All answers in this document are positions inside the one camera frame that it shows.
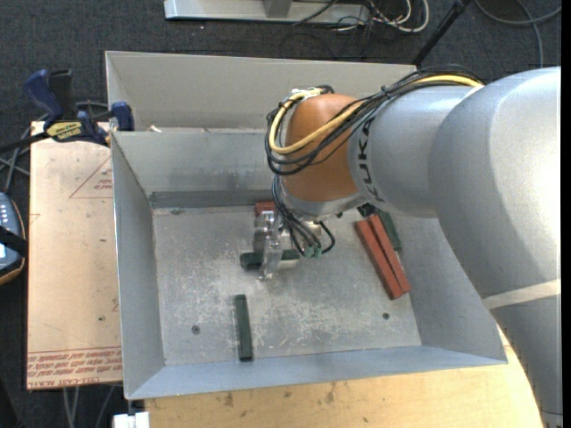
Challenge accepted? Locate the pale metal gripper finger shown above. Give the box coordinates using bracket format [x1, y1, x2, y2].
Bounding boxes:
[257, 241, 272, 282]
[269, 243, 284, 276]

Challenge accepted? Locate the dark green block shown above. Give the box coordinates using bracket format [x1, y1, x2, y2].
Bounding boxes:
[378, 210, 403, 252]
[234, 293, 255, 363]
[239, 250, 301, 271]

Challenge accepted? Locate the grey metal bin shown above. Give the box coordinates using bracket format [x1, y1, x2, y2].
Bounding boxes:
[104, 50, 509, 401]

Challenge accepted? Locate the brown cardboard board red print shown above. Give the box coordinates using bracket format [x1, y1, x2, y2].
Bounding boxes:
[26, 120, 124, 391]

